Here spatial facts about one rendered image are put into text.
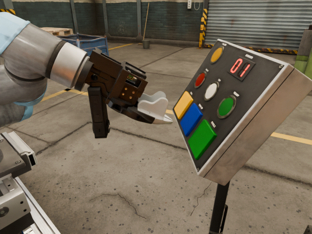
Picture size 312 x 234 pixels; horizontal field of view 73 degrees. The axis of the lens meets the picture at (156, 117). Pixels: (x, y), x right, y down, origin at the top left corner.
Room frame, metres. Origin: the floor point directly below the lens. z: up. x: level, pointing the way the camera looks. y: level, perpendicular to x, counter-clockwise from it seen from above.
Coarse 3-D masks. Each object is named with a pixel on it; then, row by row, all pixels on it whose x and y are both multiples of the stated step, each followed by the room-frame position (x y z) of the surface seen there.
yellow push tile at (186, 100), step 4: (184, 92) 0.66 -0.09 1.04; (184, 96) 0.64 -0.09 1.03; (188, 96) 0.61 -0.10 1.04; (180, 100) 0.65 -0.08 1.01; (184, 100) 0.62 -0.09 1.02; (188, 100) 0.59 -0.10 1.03; (192, 100) 0.59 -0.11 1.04; (176, 104) 0.65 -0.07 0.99; (180, 104) 0.63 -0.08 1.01; (184, 104) 0.60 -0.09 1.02; (188, 104) 0.59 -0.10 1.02; (176, 108) 0.64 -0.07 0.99; (180, 108) 0.61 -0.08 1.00; (184, 108) 0.59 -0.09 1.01; (176, 112) 0.62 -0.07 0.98; (180, 112) 0.59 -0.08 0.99; (184, 112) 0.58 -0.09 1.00; (180, 116) 0.58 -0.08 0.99
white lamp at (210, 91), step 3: (213, 84) 0.54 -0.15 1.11; (210, 87) 0.54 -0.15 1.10; (213, 87) 0.52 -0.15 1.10; (207, 90) 0.54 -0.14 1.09; (210, 90) 0.53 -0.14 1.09; (213, 90) 0.52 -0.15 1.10; (207, 93) 0.53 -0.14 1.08; (210, 93) 0.52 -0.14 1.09; (213, 93) 0.51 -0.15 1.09; (207, 96) 0.52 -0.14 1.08; (210, 96) 0.51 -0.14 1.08
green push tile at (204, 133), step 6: (204, 120) 0.45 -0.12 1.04; (204, 126) 0.44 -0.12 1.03; (210, 126) 0.43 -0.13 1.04; (198, 132) 0.44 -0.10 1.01; (204, 132) 0.42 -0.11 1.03; (210, 132) 0.40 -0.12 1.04; (192, 138) 0.45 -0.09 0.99; (198, 138) 0.42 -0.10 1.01; (204, 138) 0.41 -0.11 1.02; (210, 138) 0.39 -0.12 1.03; (192, 144) 0.43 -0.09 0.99; (198, 144) 0.41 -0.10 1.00; (204, 144) 0.39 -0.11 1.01; (192, 150) 0.41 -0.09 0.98; (198, 150) 0.39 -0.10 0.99; (204, 150) 0.39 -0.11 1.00; (198, 156) 0.38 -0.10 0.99
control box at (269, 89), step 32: (224, 64) 0.56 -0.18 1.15; (256, 64) 0.44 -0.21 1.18; (288, 64) 0.37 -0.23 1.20; (192, 96) 0.61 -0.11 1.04; (224, 96) 0.46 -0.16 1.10; (256, 96) 0.37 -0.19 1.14; (288, 96) 0.37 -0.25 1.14; (224, 128) 0.38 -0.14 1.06; (256, 128) 0.36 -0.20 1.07; (192, 160) 0.40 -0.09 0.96; (224, 160) 0.36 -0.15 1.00
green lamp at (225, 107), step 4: (224, 100) 0.45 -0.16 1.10; (228, 100) 0.43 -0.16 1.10; (232, 100) 0.42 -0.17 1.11; (224, 104) 0.43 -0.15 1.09; (228, 104) 0.42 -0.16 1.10; (232, 104) 0.41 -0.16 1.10; (220, 108) 0.44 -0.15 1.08; (224, 108) 0.42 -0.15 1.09; (228, 108) 0.41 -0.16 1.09; (220, 112) 0.43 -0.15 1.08; (224, 112) 0.42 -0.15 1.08
